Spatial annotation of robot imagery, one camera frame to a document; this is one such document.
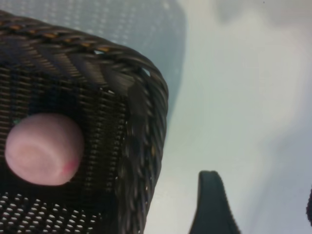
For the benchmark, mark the pink peach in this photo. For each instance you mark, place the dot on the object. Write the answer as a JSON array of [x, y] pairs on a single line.
[[44, 151]]

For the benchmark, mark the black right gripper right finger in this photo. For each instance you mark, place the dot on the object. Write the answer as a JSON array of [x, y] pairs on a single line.
[[309, 202]]

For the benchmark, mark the dark brown woven basket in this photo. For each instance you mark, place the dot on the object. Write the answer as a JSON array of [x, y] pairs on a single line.
[[102, 117]]

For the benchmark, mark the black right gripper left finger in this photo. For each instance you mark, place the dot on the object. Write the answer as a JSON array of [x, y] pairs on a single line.
[[212, 209]]

